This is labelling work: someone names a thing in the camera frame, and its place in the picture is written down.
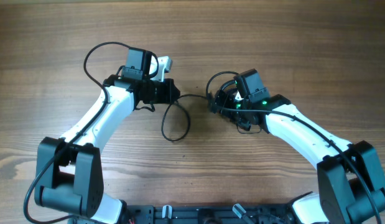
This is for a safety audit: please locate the black HDMI cable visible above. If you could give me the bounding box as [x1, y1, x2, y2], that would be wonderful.
[160, 93, 211, 142]

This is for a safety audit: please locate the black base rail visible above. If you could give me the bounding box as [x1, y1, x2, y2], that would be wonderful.
[121, 203, 299, 224]

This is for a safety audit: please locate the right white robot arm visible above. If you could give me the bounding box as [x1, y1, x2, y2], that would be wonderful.
[205, 69, 385, 223]

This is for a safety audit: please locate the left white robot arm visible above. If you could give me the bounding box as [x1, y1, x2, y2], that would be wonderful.
[24, 47, 180, 223]

